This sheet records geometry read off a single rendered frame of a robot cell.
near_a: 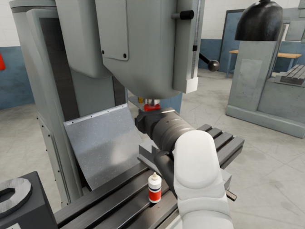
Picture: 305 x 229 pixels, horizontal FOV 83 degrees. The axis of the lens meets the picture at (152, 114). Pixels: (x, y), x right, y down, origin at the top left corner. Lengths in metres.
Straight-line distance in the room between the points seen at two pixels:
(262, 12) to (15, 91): 4.56
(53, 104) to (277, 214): 1.95
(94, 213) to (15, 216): 0.24
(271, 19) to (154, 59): 0.20
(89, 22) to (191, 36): 0.25
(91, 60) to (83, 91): 0.32
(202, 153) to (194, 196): 0.06
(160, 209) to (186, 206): 0.35
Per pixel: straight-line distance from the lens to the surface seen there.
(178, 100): 2.78
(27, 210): 0.45
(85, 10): 0.48
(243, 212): 1.95
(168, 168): 0.32
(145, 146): 0.72
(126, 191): 0.65
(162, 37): 0.35
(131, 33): 0.36
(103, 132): 0.84
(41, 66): 0.77
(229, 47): 7.45
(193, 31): 0.36
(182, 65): 0.37
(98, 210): 0.63
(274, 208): 2.12
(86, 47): 0.49
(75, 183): 1.00
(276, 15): 0.37
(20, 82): 4.64
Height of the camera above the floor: 1.46
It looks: 26 degrees down
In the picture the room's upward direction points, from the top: straight up
